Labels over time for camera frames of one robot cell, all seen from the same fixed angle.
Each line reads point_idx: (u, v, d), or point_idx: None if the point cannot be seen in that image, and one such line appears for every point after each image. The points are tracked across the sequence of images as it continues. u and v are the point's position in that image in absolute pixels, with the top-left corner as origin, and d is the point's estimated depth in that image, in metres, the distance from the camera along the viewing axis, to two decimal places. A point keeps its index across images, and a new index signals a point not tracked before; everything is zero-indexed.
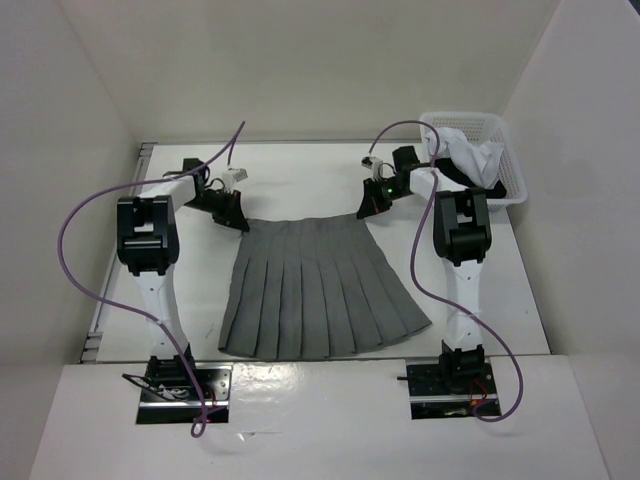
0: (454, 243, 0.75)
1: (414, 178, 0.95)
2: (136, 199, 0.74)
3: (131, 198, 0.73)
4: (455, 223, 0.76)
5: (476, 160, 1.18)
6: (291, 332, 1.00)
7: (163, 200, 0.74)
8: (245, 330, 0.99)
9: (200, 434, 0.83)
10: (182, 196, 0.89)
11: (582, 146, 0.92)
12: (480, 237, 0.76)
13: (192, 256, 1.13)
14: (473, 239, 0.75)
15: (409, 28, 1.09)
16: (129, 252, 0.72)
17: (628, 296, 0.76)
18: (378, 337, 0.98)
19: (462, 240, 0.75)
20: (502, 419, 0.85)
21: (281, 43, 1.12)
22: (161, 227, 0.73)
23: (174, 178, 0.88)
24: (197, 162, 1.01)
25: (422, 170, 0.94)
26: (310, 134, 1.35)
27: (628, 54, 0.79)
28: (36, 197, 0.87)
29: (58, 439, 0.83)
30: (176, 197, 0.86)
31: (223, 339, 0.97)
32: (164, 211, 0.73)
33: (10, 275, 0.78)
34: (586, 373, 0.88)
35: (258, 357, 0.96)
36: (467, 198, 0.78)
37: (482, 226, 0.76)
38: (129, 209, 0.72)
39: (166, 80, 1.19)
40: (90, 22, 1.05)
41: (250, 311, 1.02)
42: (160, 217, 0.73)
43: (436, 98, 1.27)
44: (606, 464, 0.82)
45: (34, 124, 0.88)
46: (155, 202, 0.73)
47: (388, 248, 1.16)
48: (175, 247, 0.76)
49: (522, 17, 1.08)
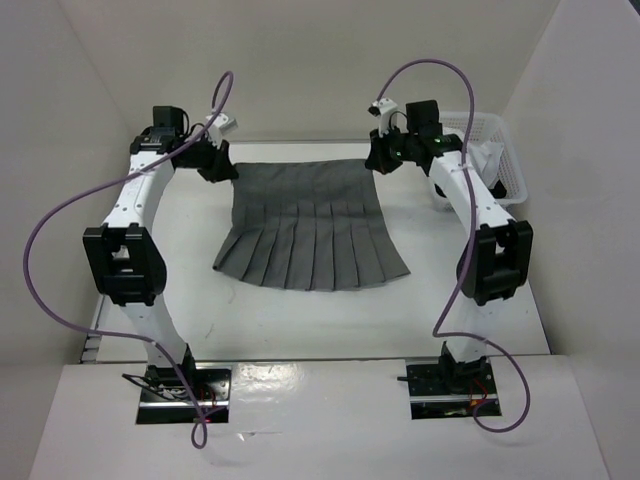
0: (486, 286, 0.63)
1: (439, 170, 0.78)
2: (104, 229, 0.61)
3: (98, 230, 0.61)
4: (491, 265, 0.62)
5: (477, 159, 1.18)
6: (282, 267, 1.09)
7: (137, 234, 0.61)
8: (239, 256, 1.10)
9: (202, 446, 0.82)
10: (158, 190, 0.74)
11: (581, 146, 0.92)
12: (514, 278, 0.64)
13: (192, 256, 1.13)
14: (508, 281, 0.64)
15: (409, 27, 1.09)
16: (108, 289, 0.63)
17: (628, 295, 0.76)
18: (356, 280, 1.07)
19: (496, 283, 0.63)
20: (509, 431, 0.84)
21: (280, 42, 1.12)
22: (142, 262, 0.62)
23: (143, 172, 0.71)
24: (175, 112, 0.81)
25: (448, 161, 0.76)
26: (310, 134, 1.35)
27: (627, 53, 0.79)
28: (35, 198, 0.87)
29: (58, 439, 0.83)
30: (151, 200, 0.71)
31: (218, 259, 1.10)
32: (143, 248, 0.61)
33: (10, 276, 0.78)
34: (587, 373, 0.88)
35: (245, 279, 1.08)
36: (507, 231, 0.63)
37: (519, 264, 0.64)
38: (98, 246, 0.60)
39: (166, 79, 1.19)
40: (90, 22, 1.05)
41: (248, 243, 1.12)
42: (138, 254, 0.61)
43: (436, 97, 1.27)
44: (607, 465, 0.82)
45: (35, 125, 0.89)
46: (128, 236, 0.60)
47: (385, 217, 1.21)
48: (160, 272, 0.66)
49: (522, 17, 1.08)
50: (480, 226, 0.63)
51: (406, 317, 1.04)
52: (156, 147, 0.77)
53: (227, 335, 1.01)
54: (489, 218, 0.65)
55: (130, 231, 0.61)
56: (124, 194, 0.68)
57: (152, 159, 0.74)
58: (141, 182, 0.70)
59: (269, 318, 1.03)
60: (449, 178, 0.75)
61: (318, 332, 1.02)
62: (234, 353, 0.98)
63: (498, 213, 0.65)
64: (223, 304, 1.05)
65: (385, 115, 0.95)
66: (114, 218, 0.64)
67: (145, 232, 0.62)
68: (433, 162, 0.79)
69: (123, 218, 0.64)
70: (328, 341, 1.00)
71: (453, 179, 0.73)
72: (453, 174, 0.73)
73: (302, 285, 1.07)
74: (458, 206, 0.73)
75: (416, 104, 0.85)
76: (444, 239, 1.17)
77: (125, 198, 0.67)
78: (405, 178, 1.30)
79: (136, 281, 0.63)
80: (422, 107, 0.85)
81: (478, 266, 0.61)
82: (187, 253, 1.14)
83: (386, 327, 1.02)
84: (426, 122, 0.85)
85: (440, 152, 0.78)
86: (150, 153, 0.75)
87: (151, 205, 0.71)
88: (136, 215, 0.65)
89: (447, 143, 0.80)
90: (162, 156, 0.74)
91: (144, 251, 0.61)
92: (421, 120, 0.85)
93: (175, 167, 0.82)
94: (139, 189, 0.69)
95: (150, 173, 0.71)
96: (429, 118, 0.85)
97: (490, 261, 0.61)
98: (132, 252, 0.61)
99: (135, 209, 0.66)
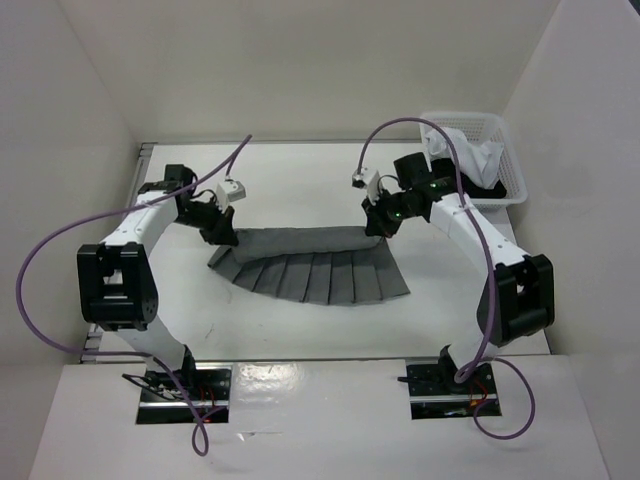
0: (514, 330, 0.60)
1: (440, 214, 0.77)
2: (101, 246, 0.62)
3: (95, 246, 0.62)
4: (515, 306, 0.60)
5: (477, 160, 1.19)
6: (276, 274, 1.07)
7: (134, 251, 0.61)
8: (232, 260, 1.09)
9: (205, 453, 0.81)
10: (159, 226, 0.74)
11: (581, 147, 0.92)
12: (541, 317, 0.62)
13: (191, 254, 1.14)
14: (534, 322, 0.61)
15: (409, 28, 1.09)
16: (93, 314, 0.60)
17: (629, 296, 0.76)
18: (352, 296, 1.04)
19: (523, 324, 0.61)
20: (513, 435, 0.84)
21: (280, 43, 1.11)
22: (133, 284, 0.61)
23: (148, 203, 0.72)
24: (185, 171, 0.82)
25: (449, 204, 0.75)
26: (310, 134, 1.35)
27: (628, 54, 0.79)
28: (35, 197, 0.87)
29: (59, 439, 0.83)
30: (152, 231, 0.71)
31: (214, 258, 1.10)
32: (136, 265, 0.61)
33: (11, 276, 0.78)
34: (586, 374, 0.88)
35: (237, 281, 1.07)
36: (525, 268, 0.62)
37: (544, 302, 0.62)
38: (92, 261, 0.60)
39: (165, 80, 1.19)
40: (90, 22, 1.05)
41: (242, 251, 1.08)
42: (131, 272, 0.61)
43: (436, 98, 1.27)
44: (607, 465, 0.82)
45: (33, 124, 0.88)
46: (123, 252, 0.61)
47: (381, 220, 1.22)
48: (150, 300, 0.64)
49: (523, 17, 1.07)
50: (496, 266, 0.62)
51: (406, 317, 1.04)
52: (163, 190, 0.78)
53: (227, 335, 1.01)
54: (503, 258, 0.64)
55: (126, 248, 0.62)
56: (126, 220, 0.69)
57: (157, 195, 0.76)
58: (144, 213, 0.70)
59: (269, 319, 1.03)
60: (452, 220, 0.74)
61: (318, 332, 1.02)
62: (234, 354, 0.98)
63: (510, 250, 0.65)
64: (223, 305, 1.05)
65: (370, 186, 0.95)
66: (112, 238, 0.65)
67: (141, 250, 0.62)
68: (432, 206, 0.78)
69: (121, 238, 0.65)
70: (327, 340, 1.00)
71: (457, 222, 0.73)
72: (456, 216, 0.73)
73: (296, 296, 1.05)
74: (468, 250, 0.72)
75: (406, 160, 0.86)
76: (443, 240, 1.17)
77: (128, 222, 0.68)
78: None
79: (126, 307, 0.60)
80: (412, 161, 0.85)
81: (503, 309, 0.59)
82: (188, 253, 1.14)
83: (386, 328, 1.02)
84: (418, 173, 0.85)
85: (437, 197, 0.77)
86: (157, 192, 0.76)
87: (152, 237, 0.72)
88: (135, 236, 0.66)
89: (443, 186, 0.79)
90: (167, 194, 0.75)
91: (138, 268, 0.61)
92: (412, 171, 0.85)
93: (176, 214, 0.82)
94: (142, 217, 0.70)
95: (155, 206, 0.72)
96: (421, 169, 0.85)
97: (513, 302, 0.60)
98: (126, 270, 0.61)
99: (135, 231, 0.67)
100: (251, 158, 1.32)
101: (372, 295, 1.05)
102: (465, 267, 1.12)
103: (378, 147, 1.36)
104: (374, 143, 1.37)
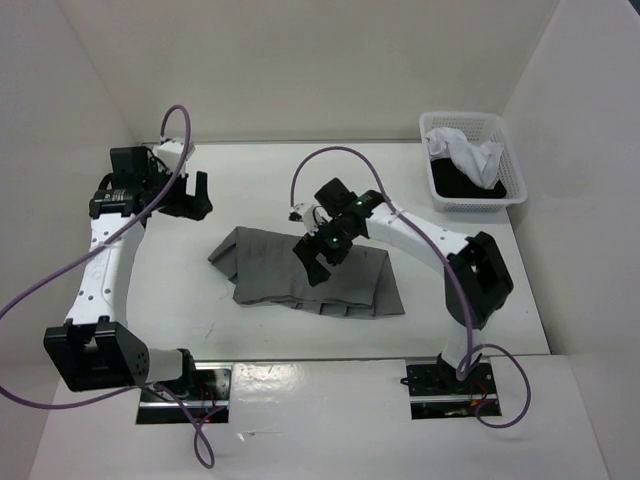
0: (486, 309, 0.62)
1: (375, 228, 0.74)
2: (71, 326, 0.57)
3: (64, 329, 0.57)
4: (479, 287, 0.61)
5: (477, 159, 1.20)
6: (267, 281, 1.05)
7: (108, 331, 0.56)
8: (229, 260, 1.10)
9: (210, 463, 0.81)
10: (128, 258, 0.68)
11: (582, 147, 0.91)
12: (503, 287, 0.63)
13: (190, 254, 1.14)
14: (501, 296, 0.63)
15: (409, 28, 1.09)
16: (82, 386, 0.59)
17: (630, 296, 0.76)
18: (345, 307, 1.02)
19: (491, 302, 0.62)
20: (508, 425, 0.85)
21: (280, 43, 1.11)
22: (115, 360, 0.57)
23: (105, 244, 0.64)
24: (129, 151, 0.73)
25: (381, 213, 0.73)
26: (310, 134, 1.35)
27: (629, 54, 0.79)
28: (34, 198, 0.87)
29: (59, 438, 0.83)
30: (121, 274, 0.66)
31: (215, 253, 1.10)
32: (114, 346, 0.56)
33: (12, 276, 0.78)
34: (586, 373, 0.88)
35: (236, 278, 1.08)
36: (472, 248, 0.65)
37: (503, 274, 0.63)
38: (65, 346, 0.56)
39: (165, 80, 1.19)
40: (91, 23, 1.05)
41: (246, 257, 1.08)
42: (112, 353, 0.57)
43: (435, 99, 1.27)
44: (607, 465, 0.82)
45: (33, 125, 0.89)
46: (98, 335, 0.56)
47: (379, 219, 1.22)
48: (136, 360, 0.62)
49: (522, 18, 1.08)
50: (447, 257, 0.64)
51: (406, 318, 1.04)
52: (122, 207, 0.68)
53: (227, 335, 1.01)
54: (451, 247, 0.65)
55: (101, 327, 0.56)
56: (88, 276, 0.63)
57: (116, 226, 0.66)
58: (106, 259, 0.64)
59: (269, 319, 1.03)
60: (389, 229, 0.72)
61: (318, 332, 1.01)
62: (234, 354, 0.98)
63: (453, 238, 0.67)
64: (223, 306, 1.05)
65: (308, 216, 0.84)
66: (78, 309, 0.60)
67: (117, 327, 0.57)
68: (365, 223, 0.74)
69: (90, 308, 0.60)
70: (327, 340, 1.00)
71: (396, 229, 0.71)
72: (393, 224, 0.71)
73: (289, 301, 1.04)
74: (415, 251, 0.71)
75: (324, 190, 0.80)
76: None
77: (90, 281, 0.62)
78: (405, 177, 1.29)
79: (114, 378, 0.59)
80: (331, 190, 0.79)
81: (469, 294, 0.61)
82: (189, 251, 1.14)
83: (385, 329, 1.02)
84: (341, 198, 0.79)
85: (367, 212, 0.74)
86: (116, 216, 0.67)
87: (123, 275, 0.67)
88: (105, 303, 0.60)
89: (367, 200, 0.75)
90: (127, 221, 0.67)
91: (117, 348, 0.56)
92: (333, 199, 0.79)
93: (143, 224, 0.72)
94: (105, 269, 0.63)
95: (116, 245, 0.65)
96: (342, 194, 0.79)
97: (474, 282, 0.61)
98: (104, 351, 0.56)
99: (104, 294, 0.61)
100: (252, 157, 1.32)
101: (365, 308, 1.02)
102: None
103: (377, 147, 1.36)
104: (373, 143, 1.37)
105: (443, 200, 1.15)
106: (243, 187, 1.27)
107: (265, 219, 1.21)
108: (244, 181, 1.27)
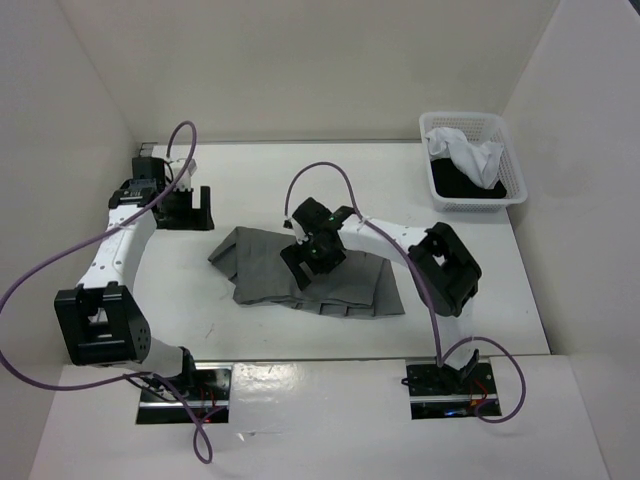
0: (455, 294, 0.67)
1: (349, 237, 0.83)
2: (80, 290, 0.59)
3: (74, 291, 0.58)
4: (442, 274, 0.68)
5: (477, 159, 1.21)
6: (268, 282, 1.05)
7: (116, 294, 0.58)
8: (229, 260, 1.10)
9: (208, 460, 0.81)
10: (139, 245, 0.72)
11: (581, 147, 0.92)
12: (470, 272, 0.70)
13: (190, 254, 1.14)
14: (466, 279, 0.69)
15: (409, 28, 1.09)
16: (83, 359, 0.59)
17: (630, 297, 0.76)
18: (345, 308, 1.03)
19: (458, 286, 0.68)
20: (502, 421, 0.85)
21: (280, 43, 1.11)
22: (120, 327, 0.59)
23: (121, 225, 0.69)
24: (149, 162, 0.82)
25: (352, 224, 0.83)
26: (310, 134, 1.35)
27: (629, 54, 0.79)
28: (34, 198, 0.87)
29: (59, 438, 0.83)
30: (132, 255, 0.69)
31: (215, 253, 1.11)
32: (121, 309, 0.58)
33: (11, 276, 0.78)
34: (586, 373, 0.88)
35: (236, 279, 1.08)
36: (432, 240, 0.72)
37: (465, 260, 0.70)
38: (72, 308, 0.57)
39: (165, 80, 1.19)
40: (91, 23, 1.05)
41: (246, 257, 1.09)
42: (118, 317, 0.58)
43: (436, 99, 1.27)
44: (607, 465, 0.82)
45: (33, 125, 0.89)
46: (106, 297, 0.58)
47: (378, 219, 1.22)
48: (140, 335, 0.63)
49: (522, 18, 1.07)
50: (409, 250, 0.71)
51: (406, 318, 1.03)
52: (137, 200, 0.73)
53: (227, 335, 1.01)
54: (412, 241, 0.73)
55: (109, 291, 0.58)
56: (102, 250, 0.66)
57: (132, 212, 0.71)
58: (120, 237, 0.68)
59: (268, 319, 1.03)
60: (360, 236, 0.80)
61: (318, 332, 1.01)
62: (234, 354, 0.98)
63: (413, 232, 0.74)
64: (223, 306, 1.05)
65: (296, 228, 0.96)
66: (89, 278, 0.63)
67: (125, 291, 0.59)
68: (340, 235, 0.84)
69: (100, 277, 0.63)
70: (327, 340, 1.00)
71: (364, 234, 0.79)
72: (361, 230, 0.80)
73: (289, 301, 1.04)
74: (385, 252, 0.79)
75: (301, 209, 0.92)
76: None
77: (103, 254, 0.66)
78: (405, 177, 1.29)
79: (117, 350, 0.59)
80: (307, 210, 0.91)
81: (433, 280, 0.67)
82: (188, 251, 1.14)
83: (385, 328, 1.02)
84: (316, 214, 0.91)
85: (338, 225, 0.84)
86: (131, 205, 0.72)
87: (133, 258, 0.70)
88: (115, 272, 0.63)
89: (339, 215, 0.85)
90: (142, 207, 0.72)
91: (124, 312, 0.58)
92: (310, 216, 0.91)
93: (154, 223, 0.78)
94: (118, 245, 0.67)
95: (130, 227, 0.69)
96: (318, 212, 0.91)
97: (439, 272, 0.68)
98: (110, 314, 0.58)
99: (115, 266, 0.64)
100: (251, 158, 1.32)
101: (365, 307, 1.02)
102: None
103: (377, 147, 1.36)
104: (373, 143, 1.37)
105: (443, 200, 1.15)
106: (242, 187, 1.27)
107: (264, 219, 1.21)
108: (244, 181, 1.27)
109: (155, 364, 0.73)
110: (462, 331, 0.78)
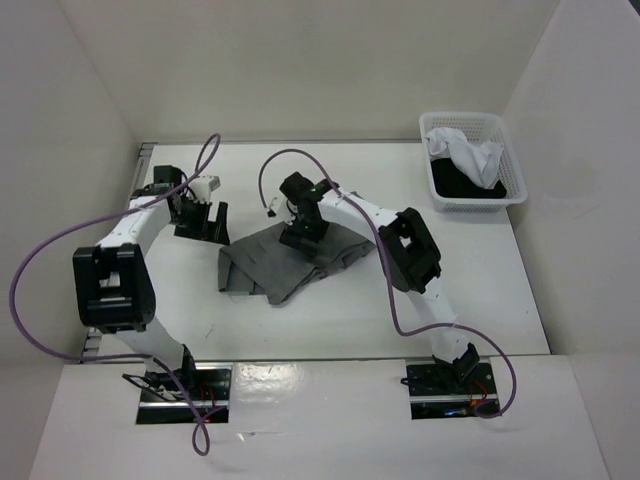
0: (415, 274, 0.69)
1: (327, 209, 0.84)
2: (97, 248, 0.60)
3: (91, 246, 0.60)
4: (405, 255, 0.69)
5: (477, 159, 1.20)
6: (282, 276, 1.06)
7: (130, 251, 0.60)
8: (239, 278, 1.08)
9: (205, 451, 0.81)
10: (152, 230, 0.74)
11: (581, 148, 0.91)
12: (431, 256, 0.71)
13: (189, 253, 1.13)
14: (427, 262, 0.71)
15: (409, 28, 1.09)
16: (90, 316, 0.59)
17: (631, 297, 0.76)
18: (363, 251, 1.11)
19: (419, 268, 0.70)
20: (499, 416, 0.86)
21: (280, 44, 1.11)
22: (130, 285, 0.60)
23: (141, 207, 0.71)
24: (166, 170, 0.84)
25: (331, 198, 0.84)
26: (308, 134, 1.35)
27: (629, 55, 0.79)
28: (33, 198, 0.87)
29: (59, 439, 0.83)
30: (146, 235, 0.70)
31: (222, 281, 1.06)
32: (133, 265, 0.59)
33: (10, 277, 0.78)
34: (586, 373, 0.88)
35: (257, 289, 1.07)
36: (402, 223, 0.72)
37: (428, 244, 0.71)
38: (88, 261, 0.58)
39: (165, 80, 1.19)
40: (91, 23, 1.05)
41: (253, 267, 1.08)
42: (130, 273, 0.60)
43: (436, 99, 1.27)
44: (607, 465, 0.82)
45: (34, 125, 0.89)
46: (120, 253, 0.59)
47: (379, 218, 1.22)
48: (148, 301, 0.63)
49: (523, 18, 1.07)
50: (378, 230, 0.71)
51: (406, 317, 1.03)
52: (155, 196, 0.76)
53: (227, 336, 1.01)
54: (383, 222, 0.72)
55: (122, 249, 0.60)
56: (121, 223, 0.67)
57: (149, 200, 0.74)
58: (139, 215, 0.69)
59: (269, 318, 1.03)
60: (337, 210, 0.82)
61: (318, 331, 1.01)
62: (235, 354, 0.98)
63: (387, 214, 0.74)
64: (223, 304, 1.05)
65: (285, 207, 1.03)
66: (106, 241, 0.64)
67: (138, 250, 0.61)
68: (319, 206, 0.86)
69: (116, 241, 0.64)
70: (327, 339, 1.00)
71: (341, 209, 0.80)
72: (338, 205, 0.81)
73: (315, 275, 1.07)
74: (359, 229, 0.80)
75: (286, 181, 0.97)
76: (444, 239, 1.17)
77: (121, 225, 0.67)
78: (405, 176, 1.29)
79: (124, 309, 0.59)
80: (293, 182, 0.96)
81: (397, 261, 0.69)
82: (188, 251, 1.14)
83: (386, 328, 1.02)
84: (300, 187, 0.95)
85: (319, 197, 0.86)
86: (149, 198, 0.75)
87: (145, 240, 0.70)
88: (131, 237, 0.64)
89: (321, 187, 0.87)
90: (159, 197, 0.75)
91: (135, 269, 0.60)
92: (294, 189, 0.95)
93: (166, 220, 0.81)
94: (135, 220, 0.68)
95: (148, 209, 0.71)
96: (300, 184, 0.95)
97: (401, 255, 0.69)
98: (123, 270, 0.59)
99: (131, 234, 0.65)
100: (251, 157, 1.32)
101: None
102: (463, 276, 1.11)
103: (378, 146, 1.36)
104: (372, 143, 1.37)
105: (443, 200, 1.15)
106: (242, 186, 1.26)
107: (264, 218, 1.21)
108: (243, 181, 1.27)
109: (155, 350, 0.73)
110: (438, 314, 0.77)
